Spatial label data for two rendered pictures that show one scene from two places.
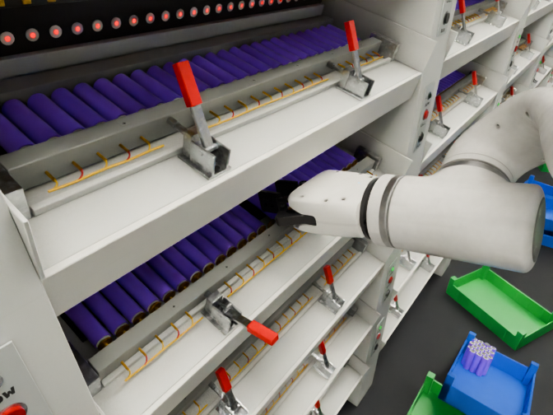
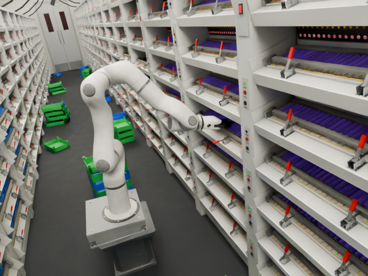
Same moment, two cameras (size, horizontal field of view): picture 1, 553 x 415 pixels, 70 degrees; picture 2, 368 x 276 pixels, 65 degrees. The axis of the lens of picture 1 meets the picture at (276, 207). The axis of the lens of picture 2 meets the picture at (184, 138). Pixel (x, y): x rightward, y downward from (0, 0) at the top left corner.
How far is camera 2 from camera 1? 170 cm
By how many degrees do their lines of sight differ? 101
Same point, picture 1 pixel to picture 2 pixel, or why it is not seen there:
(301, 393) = (225, 199)
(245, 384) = (212, 158)
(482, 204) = not seen: hidden behind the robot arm
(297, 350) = (217, 167)
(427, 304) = not seen: outside the picture
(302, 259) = (213, 135)
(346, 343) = (240, 216)
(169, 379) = not seen: hidden behind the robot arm
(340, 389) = (243, 245)
